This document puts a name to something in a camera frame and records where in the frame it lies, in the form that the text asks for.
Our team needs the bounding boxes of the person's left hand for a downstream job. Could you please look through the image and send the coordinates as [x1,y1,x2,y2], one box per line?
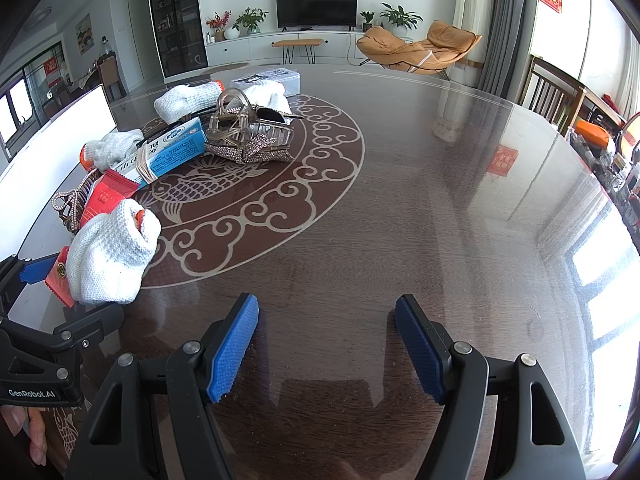
[0,404,48,466]

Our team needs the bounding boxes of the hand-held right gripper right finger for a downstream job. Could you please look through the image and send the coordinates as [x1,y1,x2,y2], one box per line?
[394,294,588,480]

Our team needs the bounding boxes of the white knit glove orange cuff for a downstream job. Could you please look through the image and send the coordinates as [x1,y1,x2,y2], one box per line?
[240,80,292,116]
[81,129,146,171]
[154,80,223,125]
[66,198,162,306]

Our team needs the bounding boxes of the green potted plant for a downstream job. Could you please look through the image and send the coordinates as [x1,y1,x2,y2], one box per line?
[232,7,269,36]

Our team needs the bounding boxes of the orange box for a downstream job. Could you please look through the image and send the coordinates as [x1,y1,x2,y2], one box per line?
[572,119,613,146]

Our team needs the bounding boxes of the red foil sachet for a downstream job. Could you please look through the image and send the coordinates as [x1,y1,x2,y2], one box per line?
[77,169,141,233]

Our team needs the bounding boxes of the blue white cream box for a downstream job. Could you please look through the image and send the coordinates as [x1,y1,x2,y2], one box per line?
[111,117,208,188]

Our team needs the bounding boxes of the red sachet gold emblem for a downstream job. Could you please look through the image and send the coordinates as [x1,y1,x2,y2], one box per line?
[44,246,76,308]

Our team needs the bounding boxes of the clear hair claw clip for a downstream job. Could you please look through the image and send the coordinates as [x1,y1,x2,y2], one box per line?
[206,87,251,147]

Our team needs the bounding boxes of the black television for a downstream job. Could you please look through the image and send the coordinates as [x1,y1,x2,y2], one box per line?
[276,0,360,31]

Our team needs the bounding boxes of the white patterned curtain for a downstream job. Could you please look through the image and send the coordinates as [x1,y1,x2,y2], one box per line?
[452,0,498,81]

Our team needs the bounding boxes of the grey curtain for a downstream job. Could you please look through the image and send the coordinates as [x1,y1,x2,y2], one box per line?
[477,0,531,106]

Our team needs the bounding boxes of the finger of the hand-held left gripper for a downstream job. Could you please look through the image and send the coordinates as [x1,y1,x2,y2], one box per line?
[0,304,125,386]
[0,254,68,318]

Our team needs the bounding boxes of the beaded chain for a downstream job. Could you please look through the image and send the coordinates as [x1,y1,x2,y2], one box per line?
[51,170,101,233]

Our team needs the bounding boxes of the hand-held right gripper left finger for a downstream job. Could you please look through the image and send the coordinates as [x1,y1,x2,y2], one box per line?
[65,292,261,480]

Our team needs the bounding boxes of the large leafy potted plant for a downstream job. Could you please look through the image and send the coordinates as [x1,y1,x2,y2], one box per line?
[379,3,423,38]

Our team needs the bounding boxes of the framed painting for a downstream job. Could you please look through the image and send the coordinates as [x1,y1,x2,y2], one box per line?
[75,12,93,56]

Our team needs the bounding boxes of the white TV cabinet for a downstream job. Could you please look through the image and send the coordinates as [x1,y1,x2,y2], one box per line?
[205,30,381,67]

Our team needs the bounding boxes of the clear plastic case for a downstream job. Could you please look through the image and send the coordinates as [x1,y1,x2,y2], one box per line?
[230,67,301,97]

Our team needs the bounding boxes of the dark glass display cabinet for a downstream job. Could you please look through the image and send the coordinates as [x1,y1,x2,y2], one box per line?
[147,0,208,78]

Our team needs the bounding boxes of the wooden bench hairpin legs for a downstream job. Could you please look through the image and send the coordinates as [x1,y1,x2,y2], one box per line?
[272,37,323,64]

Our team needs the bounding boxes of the wooden chair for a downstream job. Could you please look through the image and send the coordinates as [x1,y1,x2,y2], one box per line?
[520,55,586,136]

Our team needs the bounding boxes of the orange lounge chair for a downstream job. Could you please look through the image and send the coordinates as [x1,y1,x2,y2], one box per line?
[356,20,483,81]

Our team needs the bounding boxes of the dining table with chairs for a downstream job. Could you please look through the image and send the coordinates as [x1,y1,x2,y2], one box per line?
[55,52,128,106]

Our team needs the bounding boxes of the red door banner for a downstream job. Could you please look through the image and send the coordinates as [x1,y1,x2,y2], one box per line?
[42,55,68,88]

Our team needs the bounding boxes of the red flower arrangement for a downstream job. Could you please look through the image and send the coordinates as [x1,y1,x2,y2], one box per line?
[206,10,233,42]

